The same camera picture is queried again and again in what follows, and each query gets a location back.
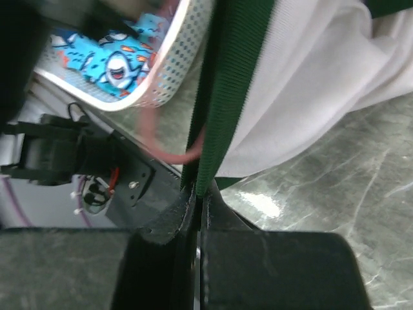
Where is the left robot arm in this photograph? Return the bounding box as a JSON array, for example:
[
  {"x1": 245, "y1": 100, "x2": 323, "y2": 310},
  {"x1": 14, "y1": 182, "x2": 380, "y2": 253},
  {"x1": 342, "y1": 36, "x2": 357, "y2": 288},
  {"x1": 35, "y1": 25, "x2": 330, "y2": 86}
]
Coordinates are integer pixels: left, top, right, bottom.
[{"x1": 1, "y1": 1, "x2": 123, "y2": 186}]

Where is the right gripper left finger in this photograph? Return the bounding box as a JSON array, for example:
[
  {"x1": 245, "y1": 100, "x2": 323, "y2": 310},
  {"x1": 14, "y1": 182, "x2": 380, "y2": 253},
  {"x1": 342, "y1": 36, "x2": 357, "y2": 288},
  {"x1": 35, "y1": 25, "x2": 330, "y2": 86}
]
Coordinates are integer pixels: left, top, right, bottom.
[{"x1": 1, "y1": 189, "x2": 196, "y2": 309}]

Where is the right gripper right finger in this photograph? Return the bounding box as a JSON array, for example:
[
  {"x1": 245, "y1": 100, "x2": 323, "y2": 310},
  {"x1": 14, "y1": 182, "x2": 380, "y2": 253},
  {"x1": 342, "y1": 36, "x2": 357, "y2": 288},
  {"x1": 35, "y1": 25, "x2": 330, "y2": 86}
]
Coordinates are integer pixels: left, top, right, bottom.
[{"x1": 199, "y1": 185, "x2": 371, "y2": 309}]

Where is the white plastic basket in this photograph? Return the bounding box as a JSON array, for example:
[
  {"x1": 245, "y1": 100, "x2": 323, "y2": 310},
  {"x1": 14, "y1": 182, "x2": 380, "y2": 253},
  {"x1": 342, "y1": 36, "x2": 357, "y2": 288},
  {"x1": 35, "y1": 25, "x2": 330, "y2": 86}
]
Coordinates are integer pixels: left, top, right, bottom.
[{"x1": 35, "y1": 1, "x2": 214, "y2": 112}]

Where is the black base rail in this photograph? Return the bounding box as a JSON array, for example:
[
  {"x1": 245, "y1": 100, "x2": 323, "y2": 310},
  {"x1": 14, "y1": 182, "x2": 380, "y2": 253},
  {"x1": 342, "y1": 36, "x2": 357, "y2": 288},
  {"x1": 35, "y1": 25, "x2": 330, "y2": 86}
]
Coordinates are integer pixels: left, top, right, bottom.
[{"x1": 65, "y1": 113, "x2": 179, "y2": 228}]

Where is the green and white t shirt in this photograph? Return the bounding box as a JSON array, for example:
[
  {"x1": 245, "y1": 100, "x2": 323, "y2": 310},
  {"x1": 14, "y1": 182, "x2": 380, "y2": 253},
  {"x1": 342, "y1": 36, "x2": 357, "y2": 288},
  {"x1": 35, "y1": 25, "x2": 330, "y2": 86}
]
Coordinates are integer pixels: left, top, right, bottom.
[{"x1": 181, "y1": 1, "x2": 412, "y2": 196}]

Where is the pink wire hanger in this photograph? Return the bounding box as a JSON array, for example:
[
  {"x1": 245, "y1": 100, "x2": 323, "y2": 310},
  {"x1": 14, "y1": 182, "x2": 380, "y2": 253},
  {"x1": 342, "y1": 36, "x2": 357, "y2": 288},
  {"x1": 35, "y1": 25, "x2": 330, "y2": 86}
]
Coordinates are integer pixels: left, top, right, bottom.
[{"x1": 137, "y1": 108, "x2": 207, "y2": 165}]

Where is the blue shark print cloth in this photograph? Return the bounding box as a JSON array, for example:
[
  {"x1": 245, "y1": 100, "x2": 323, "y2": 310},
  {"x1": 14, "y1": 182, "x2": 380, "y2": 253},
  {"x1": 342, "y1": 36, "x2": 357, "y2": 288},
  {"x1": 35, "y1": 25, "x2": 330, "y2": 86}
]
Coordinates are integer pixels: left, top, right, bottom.
[{"x1": 50, "y1": 13, "x2": 170, "y2": 99}]

